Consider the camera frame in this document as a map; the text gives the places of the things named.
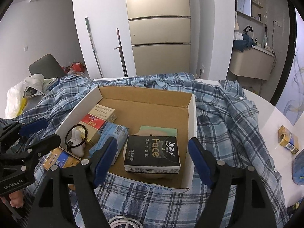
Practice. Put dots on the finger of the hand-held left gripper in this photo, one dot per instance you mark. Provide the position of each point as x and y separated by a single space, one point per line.
40 146
33 127

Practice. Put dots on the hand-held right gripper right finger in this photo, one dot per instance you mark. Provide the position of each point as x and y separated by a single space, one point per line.
200 163

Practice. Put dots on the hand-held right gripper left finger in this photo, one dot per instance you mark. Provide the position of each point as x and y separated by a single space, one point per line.
104 163

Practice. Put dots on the blue wet wipes packet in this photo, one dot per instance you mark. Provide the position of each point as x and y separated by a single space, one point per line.
116 134

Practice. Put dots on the red cigarette pack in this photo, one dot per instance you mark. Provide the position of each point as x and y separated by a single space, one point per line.
93 123

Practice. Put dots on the round beige perforated disc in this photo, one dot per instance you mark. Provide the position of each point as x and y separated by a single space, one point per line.
147 176

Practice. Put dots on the black tissue pack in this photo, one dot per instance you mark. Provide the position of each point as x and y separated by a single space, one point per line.
152 154

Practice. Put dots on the green paper pad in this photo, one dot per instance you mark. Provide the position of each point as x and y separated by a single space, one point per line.
161 131

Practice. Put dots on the white cardboard box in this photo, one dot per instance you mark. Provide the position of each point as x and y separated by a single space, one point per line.
147 109

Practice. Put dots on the person's left hand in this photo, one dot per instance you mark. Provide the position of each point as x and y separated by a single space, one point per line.
17 198

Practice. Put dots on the gold and blue carton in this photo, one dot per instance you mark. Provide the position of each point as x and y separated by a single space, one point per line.
59 160

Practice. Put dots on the white plastic bag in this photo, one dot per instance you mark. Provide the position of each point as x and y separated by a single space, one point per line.
16 95

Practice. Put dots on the stack of papers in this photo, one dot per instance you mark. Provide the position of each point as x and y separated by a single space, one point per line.
51 83

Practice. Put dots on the blue plaid shirt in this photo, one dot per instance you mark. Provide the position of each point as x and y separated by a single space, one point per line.
225 123

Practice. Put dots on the grey chair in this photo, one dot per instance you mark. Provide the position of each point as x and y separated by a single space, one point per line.
45 66

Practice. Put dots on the red bags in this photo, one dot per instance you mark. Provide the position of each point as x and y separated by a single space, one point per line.
76 67

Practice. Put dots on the gold and blue small box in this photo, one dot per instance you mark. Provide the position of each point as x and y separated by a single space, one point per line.
288 140

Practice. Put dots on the blue plastic pack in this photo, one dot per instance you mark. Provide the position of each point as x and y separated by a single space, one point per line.
298 171

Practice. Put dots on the beige vanity cabinet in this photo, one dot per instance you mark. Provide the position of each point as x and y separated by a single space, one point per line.
251 64

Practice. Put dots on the dark blue cloth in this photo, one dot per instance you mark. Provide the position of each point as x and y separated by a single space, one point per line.
242 42

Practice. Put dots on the gold refrigerator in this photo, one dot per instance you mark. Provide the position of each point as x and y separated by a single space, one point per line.
159 33

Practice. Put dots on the black faucet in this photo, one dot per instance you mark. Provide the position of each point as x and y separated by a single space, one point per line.
248 28

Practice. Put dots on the wall mirror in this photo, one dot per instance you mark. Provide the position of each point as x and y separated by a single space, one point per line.
244 0

